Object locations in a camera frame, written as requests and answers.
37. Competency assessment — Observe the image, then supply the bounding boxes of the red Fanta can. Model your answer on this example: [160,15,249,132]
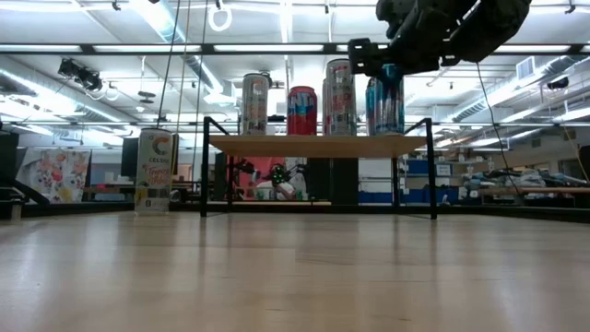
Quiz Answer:
[286,85,319,136]

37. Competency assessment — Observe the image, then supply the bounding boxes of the red cloth panel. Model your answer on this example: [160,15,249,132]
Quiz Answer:
[238,156,286,201]

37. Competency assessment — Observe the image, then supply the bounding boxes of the cluttered wooden workbench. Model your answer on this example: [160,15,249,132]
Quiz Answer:
[460,168,590,208]

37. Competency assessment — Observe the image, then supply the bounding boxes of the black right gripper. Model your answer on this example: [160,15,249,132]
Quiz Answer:
[348,0,480,77]

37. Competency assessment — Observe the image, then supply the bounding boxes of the black overhead frame beam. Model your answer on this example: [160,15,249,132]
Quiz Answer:
[0,42,590,57]

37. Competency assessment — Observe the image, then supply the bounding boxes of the white cable loop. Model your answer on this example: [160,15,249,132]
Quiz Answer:
[207,3,233,32]

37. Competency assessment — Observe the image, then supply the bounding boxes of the blue storage bins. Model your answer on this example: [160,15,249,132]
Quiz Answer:
[358,158,461,205]

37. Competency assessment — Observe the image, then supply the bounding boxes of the black monitor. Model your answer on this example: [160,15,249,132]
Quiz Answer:
[120,133,180,179]

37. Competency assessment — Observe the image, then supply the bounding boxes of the silver Celsius can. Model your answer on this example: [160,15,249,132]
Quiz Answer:
[241,72,271,136]

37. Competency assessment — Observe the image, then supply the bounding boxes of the floral cloth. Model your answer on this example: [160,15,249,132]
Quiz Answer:
[15,148,92,205]

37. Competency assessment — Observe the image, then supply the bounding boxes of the black cabinet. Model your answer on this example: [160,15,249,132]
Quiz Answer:
[306,158,360,207]

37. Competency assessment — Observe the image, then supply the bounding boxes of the Celsius Tropical Vibe can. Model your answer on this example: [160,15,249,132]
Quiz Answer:
[134,127,175,217]

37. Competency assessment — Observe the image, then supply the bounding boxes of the wooden shelf black metal legs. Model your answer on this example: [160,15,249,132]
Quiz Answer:
[200,115,438,220]

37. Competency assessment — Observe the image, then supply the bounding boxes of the black ceiling camera cluster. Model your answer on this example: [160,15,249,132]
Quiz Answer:
[57,58,104,93]

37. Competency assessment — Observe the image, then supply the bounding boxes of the hanging yellow and black cable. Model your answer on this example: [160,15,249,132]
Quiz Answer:
[474,62,526,204]

